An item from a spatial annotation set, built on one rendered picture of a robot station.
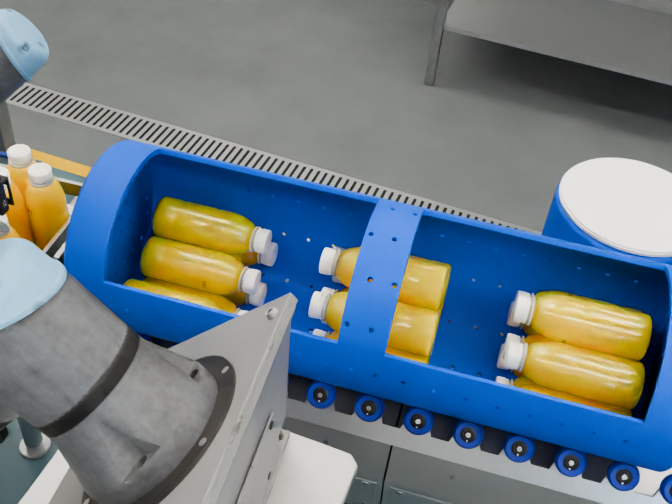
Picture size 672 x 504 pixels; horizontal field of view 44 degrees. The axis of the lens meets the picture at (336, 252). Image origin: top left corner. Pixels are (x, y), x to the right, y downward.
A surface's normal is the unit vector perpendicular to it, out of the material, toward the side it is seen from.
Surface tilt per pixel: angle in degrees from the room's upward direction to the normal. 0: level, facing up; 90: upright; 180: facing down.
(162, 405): 31
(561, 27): 0
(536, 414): 88
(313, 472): 0
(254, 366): 45
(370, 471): 71
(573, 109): 0
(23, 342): 60
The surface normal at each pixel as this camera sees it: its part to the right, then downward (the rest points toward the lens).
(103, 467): -0.22, 0.30
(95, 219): -0.11, -0.13
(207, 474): -0.62, -0.67
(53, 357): 0.44, 0.11
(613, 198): 0.07, -0.73
